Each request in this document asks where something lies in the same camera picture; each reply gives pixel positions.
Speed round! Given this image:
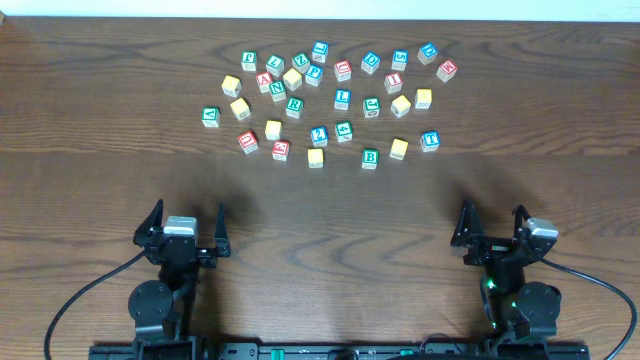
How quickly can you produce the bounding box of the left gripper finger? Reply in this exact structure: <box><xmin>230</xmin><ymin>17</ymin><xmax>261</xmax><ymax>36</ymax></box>
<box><xmin>214</xmin><ymin>203</ymin><xmax>231</xmax><ymax>257</ymax></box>
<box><xmin>133</xmin><ymin>199</ymin><xmax>164</xmax><ymax>246</ymax></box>

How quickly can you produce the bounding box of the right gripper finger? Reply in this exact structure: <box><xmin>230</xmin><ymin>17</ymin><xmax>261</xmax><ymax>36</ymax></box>
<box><xmin>450</xmin><ymin>200</ymin><xmax>484</xmax><ymax>248</ymax></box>
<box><xmin>512</xmin><ymin>205</ymin><xmax>531</xmax><ymax>235</ymax></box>

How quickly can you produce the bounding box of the yellow O block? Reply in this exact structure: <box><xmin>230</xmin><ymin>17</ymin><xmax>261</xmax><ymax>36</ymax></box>
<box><xmin>389</xmin><ymin>138</ymin><xmax>409</xmax><ymax>160</ymax></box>

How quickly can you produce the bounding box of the green B block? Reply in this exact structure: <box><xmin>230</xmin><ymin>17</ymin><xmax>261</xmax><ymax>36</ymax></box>
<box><xmin>361</xmin><ymin>149</ymin><xmax>379</xmax><ymax>170</ymax></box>

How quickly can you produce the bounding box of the green R block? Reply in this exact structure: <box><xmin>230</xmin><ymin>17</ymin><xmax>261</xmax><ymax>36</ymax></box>
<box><xmin>285</xmin><ymin>97</ymin><xmax>304</xmax><ymax>119</ymax></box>

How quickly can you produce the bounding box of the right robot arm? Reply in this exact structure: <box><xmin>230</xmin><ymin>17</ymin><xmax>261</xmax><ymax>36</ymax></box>
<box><xmin>450</xmin><ymin>200</ymin><xmax>562</xmax><ymax>359</ymax></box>

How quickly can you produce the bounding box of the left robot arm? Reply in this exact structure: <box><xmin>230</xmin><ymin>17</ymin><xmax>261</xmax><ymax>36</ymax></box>
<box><xmin>128</xmin><ymin>200</ymin><xmax>231</xmax><ymax>360</ymax></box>

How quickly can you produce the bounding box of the blue T block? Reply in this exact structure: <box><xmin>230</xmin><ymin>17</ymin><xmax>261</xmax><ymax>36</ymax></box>
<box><xmin>420</xmin><ymin>131</ymin><xmax>441</xmax><ymax>152</ymax></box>

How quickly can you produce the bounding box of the red U block lower left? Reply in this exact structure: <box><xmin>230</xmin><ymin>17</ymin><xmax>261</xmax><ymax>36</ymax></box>
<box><xmin>237</xmin><ymin>130</ymin><xmax>259</xmax><ymax>154</ymax></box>

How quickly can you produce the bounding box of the red E block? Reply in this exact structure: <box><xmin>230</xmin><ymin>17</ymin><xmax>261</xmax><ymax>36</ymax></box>
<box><xmin>272</xmin><ymin>140</ymin><xmax>290</xmax><ymax>161</ymax></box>

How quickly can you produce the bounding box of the green V block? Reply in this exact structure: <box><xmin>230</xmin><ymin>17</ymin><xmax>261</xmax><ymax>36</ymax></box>
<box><xmin>201</xmin><ymin>106</ymin><xmax>220</xmax><ymax>128</ymax></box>

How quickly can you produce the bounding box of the yellow C block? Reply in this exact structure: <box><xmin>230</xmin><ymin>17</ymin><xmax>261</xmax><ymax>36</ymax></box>
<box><xmin>265</xmin><ymin>120</ymin><xmax>282</xmax><ymax>141</ymax></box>

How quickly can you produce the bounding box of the yellow block bottom centre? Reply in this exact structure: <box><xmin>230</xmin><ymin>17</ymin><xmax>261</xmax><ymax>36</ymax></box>
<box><xmin>307</xmin><ymin>148</ymin><xmax>324</xmax><ymax>168</ymax></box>

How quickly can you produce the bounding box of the yellow block left lower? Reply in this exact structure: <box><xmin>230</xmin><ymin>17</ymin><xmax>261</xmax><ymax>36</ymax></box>
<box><xmin>230</xmin><ymin>98</ymin><xmax>251</xmax><ymax>121</ymax></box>

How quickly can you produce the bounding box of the yellow K block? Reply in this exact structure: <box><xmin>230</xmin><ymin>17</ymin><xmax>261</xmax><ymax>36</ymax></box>
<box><xmin>415</xmin><ymin>88</ymin><xmax>433</xmax><ymax>109</ymax></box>

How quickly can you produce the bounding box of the yellow S block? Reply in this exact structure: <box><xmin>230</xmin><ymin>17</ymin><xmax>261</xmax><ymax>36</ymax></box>
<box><xmin>391</xmin><ymin>95</ymin><xmax>412</xmax><ymax>118</ymax></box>

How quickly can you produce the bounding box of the blue 2 block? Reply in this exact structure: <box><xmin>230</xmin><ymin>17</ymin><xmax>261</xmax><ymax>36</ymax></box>
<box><xmin>310</xmin><ymin>126</ymin><xmax>329</xmax><ymax>148</ymax></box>

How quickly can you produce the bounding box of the yellow block far left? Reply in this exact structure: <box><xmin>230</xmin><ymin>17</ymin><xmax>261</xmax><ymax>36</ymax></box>
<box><xmin>221</xmin><ymin>75</ymin><xmax>242</xmax><ymax>98</ymax></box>

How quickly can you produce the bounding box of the green J block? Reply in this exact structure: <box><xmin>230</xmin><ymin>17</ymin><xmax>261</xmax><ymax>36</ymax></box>
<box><xmin>363</xmin><ymin>97</ymin><xmax>381</xmax><ymax>118</ymax></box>

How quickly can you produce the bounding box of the green 4 block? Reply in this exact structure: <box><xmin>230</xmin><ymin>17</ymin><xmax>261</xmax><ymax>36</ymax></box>
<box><xmin>335</xmin><ymin>121</ymin><xmax>353</xmax><ymax>142</ymax></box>

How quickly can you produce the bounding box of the red M block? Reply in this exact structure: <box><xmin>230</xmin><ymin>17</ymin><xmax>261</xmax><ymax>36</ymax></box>
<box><xmin>436</xmin><ymin>59</ymin><xmax>458</xmax><ymax>83</ymax></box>

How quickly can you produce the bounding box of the green N block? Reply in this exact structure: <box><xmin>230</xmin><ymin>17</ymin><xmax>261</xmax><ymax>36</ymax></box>
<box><xmin>269</xmin><ymin>81</ymin><xmax>286</xmax><ymax>102</ymax></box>

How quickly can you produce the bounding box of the red I block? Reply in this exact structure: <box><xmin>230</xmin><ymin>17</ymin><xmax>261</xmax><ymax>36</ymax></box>
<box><xmin>384</xmin><ymin>72</ymin><xmax>404</xmax><ymax>94</ymax></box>

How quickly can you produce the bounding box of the red A block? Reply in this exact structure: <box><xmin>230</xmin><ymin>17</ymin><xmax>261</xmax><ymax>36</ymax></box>
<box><xmin>256</xmin><ymin>72</ymin><xmax>273</xmax><ymax>93</ymax></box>

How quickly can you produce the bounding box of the yellow block near A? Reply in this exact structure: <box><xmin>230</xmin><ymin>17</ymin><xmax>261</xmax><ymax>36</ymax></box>
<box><xmin>282</xmin><ymin>68</ymin><xmax>303</xmax><ymax>91</ymax></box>

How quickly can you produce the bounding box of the blue L block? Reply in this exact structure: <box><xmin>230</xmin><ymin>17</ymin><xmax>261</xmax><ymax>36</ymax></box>
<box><xmin>334</xmin><ymin>89</ymin><xmax>351</xmax><ymax>111</ymax></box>

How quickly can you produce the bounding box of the green L block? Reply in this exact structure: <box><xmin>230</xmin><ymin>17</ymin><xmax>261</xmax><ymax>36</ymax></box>
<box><xmin>266</xmin><ymin>54</ymin><xmax>285</xmax><ymax>77</ymax></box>

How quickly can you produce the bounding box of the blue P block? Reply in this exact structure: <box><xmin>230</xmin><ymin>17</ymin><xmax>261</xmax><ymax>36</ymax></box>
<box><xmin>305</xmin><ymin>65</ymin><xmax>324</xmax><ymax>87</ymax></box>

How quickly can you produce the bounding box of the blue D block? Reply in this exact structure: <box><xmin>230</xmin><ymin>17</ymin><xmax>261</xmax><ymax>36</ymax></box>
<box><xmin>361</xmin><ymin>51</ymin><xmax>381</xmax><ymax>75</ymax></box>

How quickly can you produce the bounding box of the green Z block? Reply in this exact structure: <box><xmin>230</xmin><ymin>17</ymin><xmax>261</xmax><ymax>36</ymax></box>
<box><xmin>292</xmin><ymin>52</ymin><xmax>311</xmax><ymax>74</ymax></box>

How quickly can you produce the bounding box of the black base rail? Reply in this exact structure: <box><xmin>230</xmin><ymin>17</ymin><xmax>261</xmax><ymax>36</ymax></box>
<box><xmin>88</xmin><ymin>339</ymin><xmax>591</xmax><ymax>360</ymax></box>

